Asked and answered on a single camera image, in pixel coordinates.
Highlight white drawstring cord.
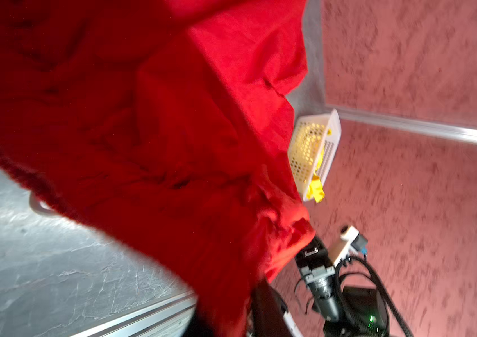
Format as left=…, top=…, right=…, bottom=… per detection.
left=28, top=191, right=58, bottom=216

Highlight right corner aluminium post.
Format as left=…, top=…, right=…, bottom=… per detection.
left=326, top=105, right=477, bottom=145

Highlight red shorts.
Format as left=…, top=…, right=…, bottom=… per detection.
left=0, top=1, right=314, bottom=336

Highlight aluminium front rail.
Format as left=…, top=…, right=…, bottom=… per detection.
left=77, top=291, right=196, bottom=337

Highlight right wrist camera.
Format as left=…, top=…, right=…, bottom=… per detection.
left=328, top=225, right=369, bottom=267

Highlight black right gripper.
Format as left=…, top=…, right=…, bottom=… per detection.
left=251, top=237, right=343, bottom=337

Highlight white plastic laundry basket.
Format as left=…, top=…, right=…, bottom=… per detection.
left=288, top=109, right=342, bottom=203

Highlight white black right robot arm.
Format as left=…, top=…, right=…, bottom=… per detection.
left=295, top=237, right=390, bottom=336

